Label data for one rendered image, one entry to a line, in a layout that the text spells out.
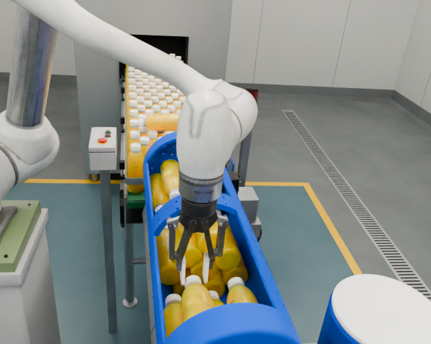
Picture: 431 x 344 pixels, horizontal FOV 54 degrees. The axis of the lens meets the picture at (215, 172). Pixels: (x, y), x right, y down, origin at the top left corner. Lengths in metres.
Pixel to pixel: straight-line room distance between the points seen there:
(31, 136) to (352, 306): 0.98
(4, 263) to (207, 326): 0.66
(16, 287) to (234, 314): 0.71
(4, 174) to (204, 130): 0.70
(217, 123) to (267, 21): 5.14
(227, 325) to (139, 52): 0.55
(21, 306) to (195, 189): 0.72
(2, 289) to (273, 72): 5.15
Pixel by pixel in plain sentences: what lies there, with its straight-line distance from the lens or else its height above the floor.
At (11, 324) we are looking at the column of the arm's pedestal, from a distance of 1.43.
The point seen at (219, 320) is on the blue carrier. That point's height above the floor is 1.23.
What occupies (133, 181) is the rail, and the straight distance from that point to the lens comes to 1.70.
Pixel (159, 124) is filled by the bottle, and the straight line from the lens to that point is 1.78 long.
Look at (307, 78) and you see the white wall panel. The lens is 6.20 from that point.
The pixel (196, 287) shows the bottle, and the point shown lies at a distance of 0.96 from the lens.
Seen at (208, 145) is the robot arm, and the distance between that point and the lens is 0.77.
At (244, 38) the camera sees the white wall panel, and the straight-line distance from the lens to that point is 5.85.
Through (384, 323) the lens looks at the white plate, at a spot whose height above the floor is 1.04.
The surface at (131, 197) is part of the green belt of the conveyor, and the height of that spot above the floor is 0.90.
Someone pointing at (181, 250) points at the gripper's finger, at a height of 1.22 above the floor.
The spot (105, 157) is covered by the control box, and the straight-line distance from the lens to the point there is 1.69.
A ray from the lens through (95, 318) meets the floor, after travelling 2.49.
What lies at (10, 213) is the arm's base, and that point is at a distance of 1.42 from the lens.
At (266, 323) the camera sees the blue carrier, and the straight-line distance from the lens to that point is 0.81.
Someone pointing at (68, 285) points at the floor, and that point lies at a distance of 2.69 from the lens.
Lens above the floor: 1.81
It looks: 28 degrees down
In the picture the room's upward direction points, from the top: 5 degrees clockwise
